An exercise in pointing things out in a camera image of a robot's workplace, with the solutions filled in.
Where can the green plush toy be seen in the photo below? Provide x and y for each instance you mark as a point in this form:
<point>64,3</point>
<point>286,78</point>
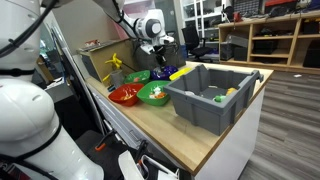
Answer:
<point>219,98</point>

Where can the wooden shelf unit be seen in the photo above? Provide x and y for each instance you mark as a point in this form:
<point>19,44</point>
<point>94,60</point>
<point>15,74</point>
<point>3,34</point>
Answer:
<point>284,43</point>

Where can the black orange clamp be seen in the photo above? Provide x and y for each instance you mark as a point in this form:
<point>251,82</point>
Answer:
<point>107,139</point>

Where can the green bowl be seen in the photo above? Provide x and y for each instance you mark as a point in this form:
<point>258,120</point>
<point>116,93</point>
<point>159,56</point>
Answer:
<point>153,93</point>
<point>142,77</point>

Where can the gray plastic bin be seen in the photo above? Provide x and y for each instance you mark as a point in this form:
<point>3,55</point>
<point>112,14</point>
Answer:
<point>193,93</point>

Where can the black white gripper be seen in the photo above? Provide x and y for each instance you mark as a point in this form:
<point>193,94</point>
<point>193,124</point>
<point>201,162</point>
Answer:
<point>159,51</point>

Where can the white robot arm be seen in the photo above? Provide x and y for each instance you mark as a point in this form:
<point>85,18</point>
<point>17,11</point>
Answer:
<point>31,135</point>

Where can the black office chair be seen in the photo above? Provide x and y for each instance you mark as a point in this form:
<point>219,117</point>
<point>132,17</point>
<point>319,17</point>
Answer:
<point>195,45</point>

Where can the green bowl right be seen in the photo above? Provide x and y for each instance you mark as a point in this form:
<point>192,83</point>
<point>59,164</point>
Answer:
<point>153,93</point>

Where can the yellow clamp tool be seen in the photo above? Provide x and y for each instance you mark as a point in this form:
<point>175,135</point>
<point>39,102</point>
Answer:
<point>115,61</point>

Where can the dark gray fabric bin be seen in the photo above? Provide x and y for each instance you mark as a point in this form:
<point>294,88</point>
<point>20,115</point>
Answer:
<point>170,55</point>

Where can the red bowl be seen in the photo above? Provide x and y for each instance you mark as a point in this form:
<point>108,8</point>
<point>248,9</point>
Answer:
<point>126,95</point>

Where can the blue bowl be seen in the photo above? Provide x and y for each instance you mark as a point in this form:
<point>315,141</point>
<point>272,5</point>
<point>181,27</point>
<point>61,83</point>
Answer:
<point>163,74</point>

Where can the large cardboard box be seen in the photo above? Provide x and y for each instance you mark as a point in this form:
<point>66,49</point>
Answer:
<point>96,59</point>

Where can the green bowl left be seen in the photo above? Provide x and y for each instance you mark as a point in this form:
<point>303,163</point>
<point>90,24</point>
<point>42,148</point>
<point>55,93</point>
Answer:
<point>142,77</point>

